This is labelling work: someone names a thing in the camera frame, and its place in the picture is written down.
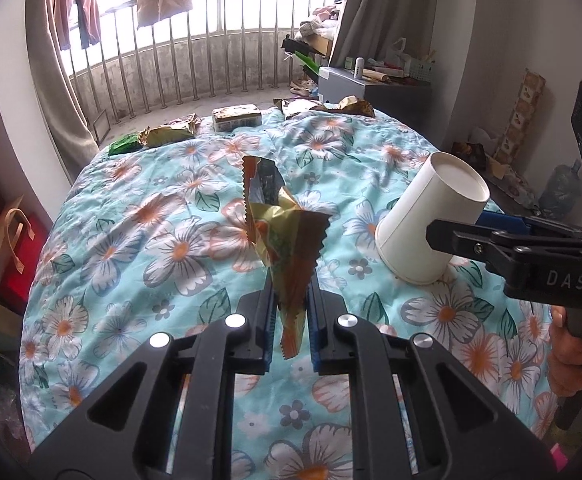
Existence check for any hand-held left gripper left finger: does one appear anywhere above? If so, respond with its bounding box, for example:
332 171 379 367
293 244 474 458
28 280 277 480

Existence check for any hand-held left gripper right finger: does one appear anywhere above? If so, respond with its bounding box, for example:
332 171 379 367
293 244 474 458
307 277 558 480

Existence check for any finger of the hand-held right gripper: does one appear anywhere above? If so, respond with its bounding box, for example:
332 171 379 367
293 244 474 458
476 211 582 238
426 219 582 273

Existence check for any white paper cup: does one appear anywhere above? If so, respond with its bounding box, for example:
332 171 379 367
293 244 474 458
375 151 492 286

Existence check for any golden orange snack wrapper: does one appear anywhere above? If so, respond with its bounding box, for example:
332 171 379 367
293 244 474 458
241 155 333 361

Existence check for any person's right hand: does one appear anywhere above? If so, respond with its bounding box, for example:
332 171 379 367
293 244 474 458
547 306 582 396

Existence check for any clear blue water jug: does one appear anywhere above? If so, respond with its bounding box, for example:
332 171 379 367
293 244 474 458
538 160 582 221

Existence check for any dark snack box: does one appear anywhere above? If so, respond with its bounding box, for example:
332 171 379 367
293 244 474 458
453 141 486 168

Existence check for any white plastic bag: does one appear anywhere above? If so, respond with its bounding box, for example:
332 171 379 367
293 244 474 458
388 37 414 68
468 127 499 153

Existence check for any patterned tall box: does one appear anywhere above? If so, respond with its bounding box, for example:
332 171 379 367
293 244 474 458
496 69 546 166

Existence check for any grey cabinet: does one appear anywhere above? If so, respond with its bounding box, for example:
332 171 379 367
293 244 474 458
317 66 432 123

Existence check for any white storage basket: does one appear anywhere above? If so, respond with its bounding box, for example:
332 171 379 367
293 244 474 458
403 55 437 82

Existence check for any printed carton box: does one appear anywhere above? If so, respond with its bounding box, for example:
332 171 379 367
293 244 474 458
211 104 263 133

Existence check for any golden snack packet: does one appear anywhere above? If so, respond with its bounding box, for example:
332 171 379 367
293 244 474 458
138 112 203 150

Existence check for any green snack packet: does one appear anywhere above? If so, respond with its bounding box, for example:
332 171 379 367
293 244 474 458
108 131 145 157

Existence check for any red shopping bag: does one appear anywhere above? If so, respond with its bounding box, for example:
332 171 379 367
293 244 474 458
0 212 52 303

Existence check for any cardboard box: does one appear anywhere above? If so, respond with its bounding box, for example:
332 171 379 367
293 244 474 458
298 25 337 58

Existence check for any grey curtain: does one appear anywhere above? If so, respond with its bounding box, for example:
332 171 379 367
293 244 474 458
328 0 442 68
25 0 99 186

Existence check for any black tool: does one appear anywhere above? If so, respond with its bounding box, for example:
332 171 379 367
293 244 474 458
281 35 322 58

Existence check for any pile of clothes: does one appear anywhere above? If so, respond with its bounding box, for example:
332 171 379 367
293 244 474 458
298 4 342 38

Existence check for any pink hanging garment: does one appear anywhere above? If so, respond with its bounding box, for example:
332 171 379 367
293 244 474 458
51 0 103 51

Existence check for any small frame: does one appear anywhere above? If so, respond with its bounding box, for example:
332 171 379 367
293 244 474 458
88 110 112 143

